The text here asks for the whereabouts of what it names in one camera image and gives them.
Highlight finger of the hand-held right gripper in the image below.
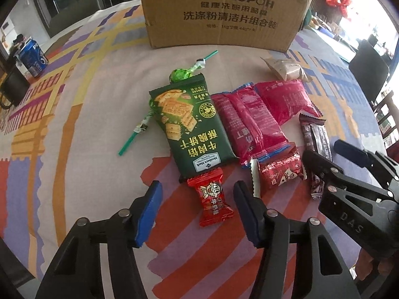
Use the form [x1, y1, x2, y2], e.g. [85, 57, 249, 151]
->
[334, 140, 399, 195]
[302, 150, 346, 191]

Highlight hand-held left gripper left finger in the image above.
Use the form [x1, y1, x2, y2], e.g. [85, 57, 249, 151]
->
[36, 180, 163, 299]

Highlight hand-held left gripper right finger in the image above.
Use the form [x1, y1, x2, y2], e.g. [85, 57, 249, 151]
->
[233, 181, 364, 299]

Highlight dark brown snack bar wrapper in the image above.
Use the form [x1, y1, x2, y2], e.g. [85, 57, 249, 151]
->
[298, 114, 333, 200]

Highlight small red candy packet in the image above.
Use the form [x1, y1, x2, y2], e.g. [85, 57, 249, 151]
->
[187, 167, 235, 227]

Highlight red snack packet serrated ends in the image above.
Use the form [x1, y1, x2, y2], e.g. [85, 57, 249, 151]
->
[249, 143, 308, 199]

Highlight large red snack packet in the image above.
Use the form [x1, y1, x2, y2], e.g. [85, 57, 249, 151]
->
[232, 82, 296, 162]
[254, 79, 321, 126]
[212, 92, 272, 166]

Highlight green lollipop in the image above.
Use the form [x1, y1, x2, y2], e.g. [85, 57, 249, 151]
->
[169, 50, 219, 84]
[118, 95, 158, 156]

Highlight green cracker packet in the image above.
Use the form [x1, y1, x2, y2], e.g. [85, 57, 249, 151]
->
[149, 73, 239, 184]

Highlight beige snack packet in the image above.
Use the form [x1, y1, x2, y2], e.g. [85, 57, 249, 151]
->
[261, 57, 312, 83]

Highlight brown cardboard box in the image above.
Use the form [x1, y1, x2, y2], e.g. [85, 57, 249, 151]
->
[137, 0, 317, 53]

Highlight brown wooden chair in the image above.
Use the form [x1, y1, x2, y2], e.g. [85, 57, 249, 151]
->
[372, 93, 399, 150]

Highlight dark upholstered chair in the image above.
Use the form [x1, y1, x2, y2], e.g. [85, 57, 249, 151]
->
[348, 40, 390, 104]

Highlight colourful patterned tablecloth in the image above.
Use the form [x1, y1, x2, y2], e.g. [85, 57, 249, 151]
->
[0, 0, 399, 299]

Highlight red ribbon bow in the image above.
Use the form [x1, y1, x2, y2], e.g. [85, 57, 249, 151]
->
[326, 0, 353, 17]

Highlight black mug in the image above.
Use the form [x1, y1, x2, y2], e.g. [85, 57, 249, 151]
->
[0, 67, 30, 108]

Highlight blue drink can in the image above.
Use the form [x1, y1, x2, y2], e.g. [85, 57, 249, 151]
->
[17, 37, 49, 78]

